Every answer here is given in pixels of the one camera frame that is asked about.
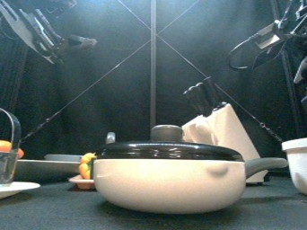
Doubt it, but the orange shrimp sushi toy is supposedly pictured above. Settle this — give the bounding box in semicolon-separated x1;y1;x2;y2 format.
78;152;99;181

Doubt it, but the black lid with grey knob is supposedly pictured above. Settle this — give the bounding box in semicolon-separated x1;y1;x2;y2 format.
96;124;245;163

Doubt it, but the white sushi roll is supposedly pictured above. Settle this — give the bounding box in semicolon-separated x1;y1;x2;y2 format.
78;36;99;50

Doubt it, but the orange toy fruit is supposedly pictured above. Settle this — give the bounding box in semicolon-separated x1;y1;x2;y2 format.
0;139;26;160

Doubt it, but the black looped camera cable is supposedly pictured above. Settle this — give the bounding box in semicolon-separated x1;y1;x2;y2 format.
227;33;262;72

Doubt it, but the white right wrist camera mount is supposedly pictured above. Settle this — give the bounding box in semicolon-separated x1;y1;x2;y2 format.
293;56;307;85

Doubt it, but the grey vertical frame pole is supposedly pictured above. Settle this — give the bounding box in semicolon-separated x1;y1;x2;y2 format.
148;0;159;128

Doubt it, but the white pot with grey handle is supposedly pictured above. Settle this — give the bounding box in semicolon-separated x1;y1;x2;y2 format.
92;156;290;216

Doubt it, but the white plate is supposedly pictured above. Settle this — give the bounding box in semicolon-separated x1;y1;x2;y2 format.
0;181;42;200

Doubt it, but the black handled knife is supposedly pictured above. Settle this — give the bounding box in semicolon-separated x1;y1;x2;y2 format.
203;75;226;110
183;86;210;118
194;82;219;116

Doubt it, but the white cup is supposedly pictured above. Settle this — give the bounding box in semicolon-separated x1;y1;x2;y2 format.
281;137;307;196

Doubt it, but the grey tray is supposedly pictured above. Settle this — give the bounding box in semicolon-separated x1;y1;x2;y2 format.
14;158;84;183

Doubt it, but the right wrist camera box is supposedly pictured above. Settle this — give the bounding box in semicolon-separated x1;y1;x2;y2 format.
254;24;287;50

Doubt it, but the white knife block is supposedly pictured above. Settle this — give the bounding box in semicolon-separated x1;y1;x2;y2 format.
182;102;270;184

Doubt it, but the small grey rounded object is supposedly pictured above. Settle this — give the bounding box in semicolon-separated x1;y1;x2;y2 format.
104;131;118;146

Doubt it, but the small pink plate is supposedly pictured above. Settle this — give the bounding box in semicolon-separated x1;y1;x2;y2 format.
67;174;98;190

